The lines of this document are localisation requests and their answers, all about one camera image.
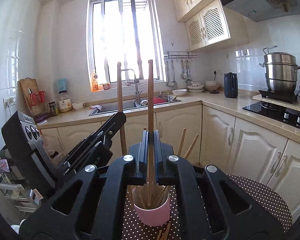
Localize wooden chopstick on table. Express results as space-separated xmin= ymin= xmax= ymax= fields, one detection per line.
xmin=160 ymin=223 xmax=171 ymax=240
xmin=157 ymin=229 xmax=162 ymax=240

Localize cream upper cabinets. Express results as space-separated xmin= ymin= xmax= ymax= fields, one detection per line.
xmin=173 ymin=0 xmax=249 ymax=51

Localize small white cup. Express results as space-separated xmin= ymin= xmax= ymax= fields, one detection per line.
xmin=72 ymin=102 xmax=85 ymax=111

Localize kitchen window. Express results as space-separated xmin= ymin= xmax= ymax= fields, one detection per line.
xmin=87 ymin=0 xmax=165 ymax=91

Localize cream lower kitchen cabinets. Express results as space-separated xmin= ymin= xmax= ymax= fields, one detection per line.
xmin=37 ymin=100 xmax=300 ymax=221

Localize pink plastic cup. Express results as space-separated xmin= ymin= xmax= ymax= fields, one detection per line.
xmin=132 ymin=186 xmax=170 ymax=226

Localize stainless steamer pot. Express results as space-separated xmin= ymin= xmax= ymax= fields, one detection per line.
xmin=259 ymin=46 xmax=300 ymax=93

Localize chrome sink faucet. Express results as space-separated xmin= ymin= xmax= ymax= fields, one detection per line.
xmin=121 ymin=68 xmax=142 ymax=103

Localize hanging ladle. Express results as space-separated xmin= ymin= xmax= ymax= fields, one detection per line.
xmin=165 ymin=59 xmax=175 ymax=88

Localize black gas stove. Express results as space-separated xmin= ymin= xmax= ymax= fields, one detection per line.
xmin=242 ymin=101 xmax=300 ymax=129

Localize wooden board under pots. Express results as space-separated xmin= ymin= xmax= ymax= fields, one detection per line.
xmin=252 ymin=93 xmax=300 ymax=116

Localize teal box on counter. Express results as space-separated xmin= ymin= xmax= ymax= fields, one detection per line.
xmin=57 ymin=79 xmax=67 ymax=94

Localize white bowl on counter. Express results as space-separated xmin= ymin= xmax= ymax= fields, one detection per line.
xmin=172 ymin=89 xmax=187 ymax=96

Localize orange bottle on windowsill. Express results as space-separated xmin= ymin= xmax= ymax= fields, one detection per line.
xmin=91 ymin=73 xmax=99 ymax=92

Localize wooden cutting board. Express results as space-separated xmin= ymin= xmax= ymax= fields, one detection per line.
xmin=20 ymin=77 xmax=46 ymax=117

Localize stainless kitchen sink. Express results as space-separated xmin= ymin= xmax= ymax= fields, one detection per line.
xmin=89 ymin=94 xmax=181 ymax=116

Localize jar with yellow label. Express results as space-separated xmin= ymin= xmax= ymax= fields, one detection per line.
xmin=58 ymin=90 xmax=72 ymax=113

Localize wooden chopstick in cup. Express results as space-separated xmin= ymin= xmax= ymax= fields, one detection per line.
xmin=177 ymin=128 xmax=186 ymax=156
xmin=184 ymin=134 xmax=199 ymax=159

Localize wall utensil rail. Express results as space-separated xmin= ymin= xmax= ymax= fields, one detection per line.
xmin=164 ymin=51 xmax=198 ymax=60

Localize stack of white dishes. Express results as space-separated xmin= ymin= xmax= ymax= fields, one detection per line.
xmin=187 ymin=82 xmax=204 ymax=93

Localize brown polka dot tablecloth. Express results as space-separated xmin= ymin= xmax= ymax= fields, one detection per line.
xmin=122 ymin=175 xmax=292 ymax=239

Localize dark blue kettle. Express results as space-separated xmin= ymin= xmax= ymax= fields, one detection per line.
xmin=224 ymin=73 xmax=238 ymax=98

